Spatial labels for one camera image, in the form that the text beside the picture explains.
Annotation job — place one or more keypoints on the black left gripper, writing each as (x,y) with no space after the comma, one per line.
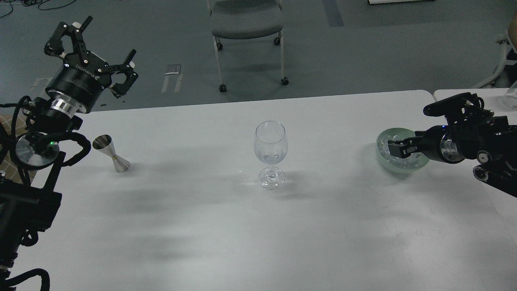
(78,83)

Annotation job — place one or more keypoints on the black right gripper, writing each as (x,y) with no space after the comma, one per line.
(435,143)

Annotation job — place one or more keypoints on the steel double jigger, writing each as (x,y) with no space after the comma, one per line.
(105,144)

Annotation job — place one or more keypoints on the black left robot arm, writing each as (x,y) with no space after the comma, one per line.
(44,138)

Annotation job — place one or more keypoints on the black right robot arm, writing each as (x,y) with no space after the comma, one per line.
(471,133)

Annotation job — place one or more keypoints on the clear wine glass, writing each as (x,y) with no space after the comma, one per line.
(271,147)

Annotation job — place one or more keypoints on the green bowl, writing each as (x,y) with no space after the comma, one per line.
(395,164)

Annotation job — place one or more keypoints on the metal floor plate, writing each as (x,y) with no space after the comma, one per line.
(172,69)

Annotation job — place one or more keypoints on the beige checkered armchair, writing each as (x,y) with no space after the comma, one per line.
(6,121)

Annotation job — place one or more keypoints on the clear glass jar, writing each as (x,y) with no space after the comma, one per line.
(509,99)

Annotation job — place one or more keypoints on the white chair at right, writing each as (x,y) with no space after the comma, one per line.
(506,42)

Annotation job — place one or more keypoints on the grey office chair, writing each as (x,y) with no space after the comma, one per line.
(246,19)

